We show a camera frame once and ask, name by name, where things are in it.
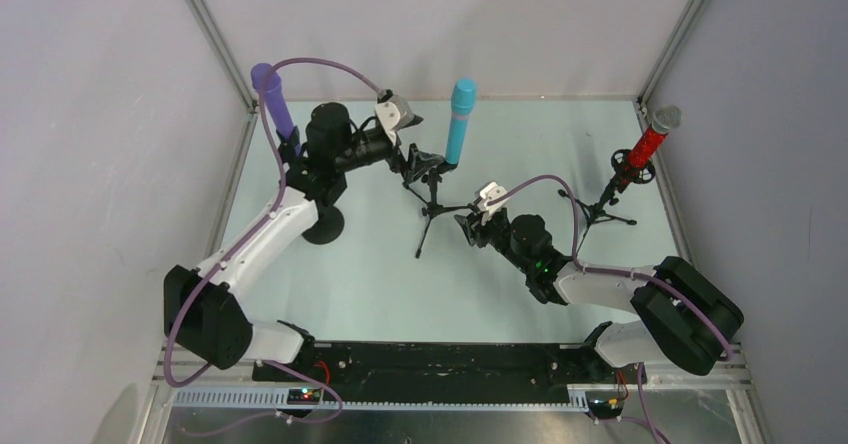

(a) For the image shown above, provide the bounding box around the red glitter microphone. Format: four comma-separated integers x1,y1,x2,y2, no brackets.
630,105,683,165

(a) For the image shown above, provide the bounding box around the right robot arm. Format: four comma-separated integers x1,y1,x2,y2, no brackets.
456,211,744,376

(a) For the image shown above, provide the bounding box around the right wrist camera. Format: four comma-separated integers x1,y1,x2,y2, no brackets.
472,181,509,225

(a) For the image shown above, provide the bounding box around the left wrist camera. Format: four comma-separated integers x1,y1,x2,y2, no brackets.
374,89,414,146

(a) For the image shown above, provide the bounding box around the circuit board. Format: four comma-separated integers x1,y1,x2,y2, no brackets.
286,387,323,405
588,398,622,417

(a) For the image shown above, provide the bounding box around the left circuit board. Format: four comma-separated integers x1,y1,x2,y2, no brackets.
286,387,323,405

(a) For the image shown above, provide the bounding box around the black tripod mic stand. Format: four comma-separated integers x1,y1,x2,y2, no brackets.
403,163,471,259

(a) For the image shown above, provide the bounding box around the black shock-mount tripod stand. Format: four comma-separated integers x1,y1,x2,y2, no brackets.
577,149,656,227

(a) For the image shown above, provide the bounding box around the black round-base mic stand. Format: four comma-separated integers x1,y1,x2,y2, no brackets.
278,126,347,245

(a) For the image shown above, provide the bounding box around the blue microphone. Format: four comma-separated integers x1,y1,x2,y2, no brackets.
444,78,477,166

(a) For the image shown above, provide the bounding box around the purple microphone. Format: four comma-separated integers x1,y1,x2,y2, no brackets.
250,63,301,162

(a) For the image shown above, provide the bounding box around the right circuit board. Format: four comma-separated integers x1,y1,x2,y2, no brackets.
588,398,622,417

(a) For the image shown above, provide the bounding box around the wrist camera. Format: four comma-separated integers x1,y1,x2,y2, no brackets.
472,181,509,225
374,89,414,146

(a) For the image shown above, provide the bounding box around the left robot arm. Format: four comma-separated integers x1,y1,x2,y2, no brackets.
164,96,443,369

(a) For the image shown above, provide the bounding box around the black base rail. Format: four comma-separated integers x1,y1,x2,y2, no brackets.
248,323,636,405

